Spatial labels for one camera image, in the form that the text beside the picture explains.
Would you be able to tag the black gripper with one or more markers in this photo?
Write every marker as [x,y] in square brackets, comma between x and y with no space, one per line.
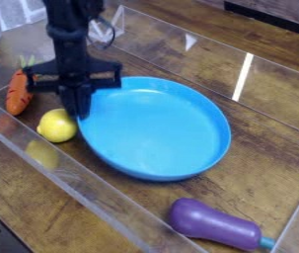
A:
[101,74]

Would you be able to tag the orange toy carrot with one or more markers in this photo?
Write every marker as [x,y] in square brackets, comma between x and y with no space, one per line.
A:
[18,96]

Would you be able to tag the yellow toy lemon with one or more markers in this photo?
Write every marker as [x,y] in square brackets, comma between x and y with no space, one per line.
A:
[57,127]

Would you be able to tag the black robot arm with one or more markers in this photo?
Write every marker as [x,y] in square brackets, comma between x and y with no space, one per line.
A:
[68,28]

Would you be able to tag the purple toy eggplant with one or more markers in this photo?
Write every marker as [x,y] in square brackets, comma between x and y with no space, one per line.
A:
[199,221]

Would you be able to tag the blue plastic plate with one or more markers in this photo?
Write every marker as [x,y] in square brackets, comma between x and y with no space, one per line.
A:
[156,129]

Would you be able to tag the clear acrylic enclosure wall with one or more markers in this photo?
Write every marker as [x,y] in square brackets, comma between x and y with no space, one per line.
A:
[70,204]

